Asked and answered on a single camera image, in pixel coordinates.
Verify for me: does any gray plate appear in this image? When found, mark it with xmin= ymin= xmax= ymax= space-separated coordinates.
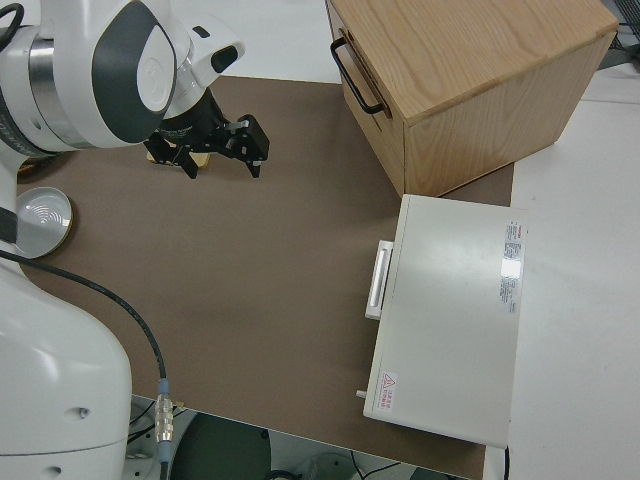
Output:
xmin=13 ymin=186 xmax=76 ymax=260

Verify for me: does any dark round base plate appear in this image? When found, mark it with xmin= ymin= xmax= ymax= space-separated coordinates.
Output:
xmin=172 ymin=413 xmax=272 ymax=480

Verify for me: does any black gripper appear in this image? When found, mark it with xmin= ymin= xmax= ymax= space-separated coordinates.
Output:
xmin=144 ymin=88 xmax=272 ymax=181

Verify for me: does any black box handle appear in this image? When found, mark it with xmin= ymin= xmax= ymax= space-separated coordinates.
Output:
xmin=329 ymin=38 xmax=393 ymax=119

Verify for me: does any wooden mug tree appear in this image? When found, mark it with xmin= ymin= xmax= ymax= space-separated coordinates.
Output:
xmin=146 ymin=149 xmax=212 ymax=171

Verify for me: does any brown table mat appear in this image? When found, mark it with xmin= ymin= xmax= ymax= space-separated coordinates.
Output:
xmin=14 ymin=74 xmax=516 ymax=476

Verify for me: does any large wooden box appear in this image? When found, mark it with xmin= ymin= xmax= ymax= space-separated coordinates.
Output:
xmin=324 ymin=0 xmax=619 ymax=199

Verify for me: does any white toaster oven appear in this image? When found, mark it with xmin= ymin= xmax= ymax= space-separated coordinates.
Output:
xmin=353 ymin=193 xmax=530 ymax=449

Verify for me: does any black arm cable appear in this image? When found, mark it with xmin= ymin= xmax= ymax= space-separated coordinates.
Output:
xmin=0 ymin=249 xmax=179 ymax=446

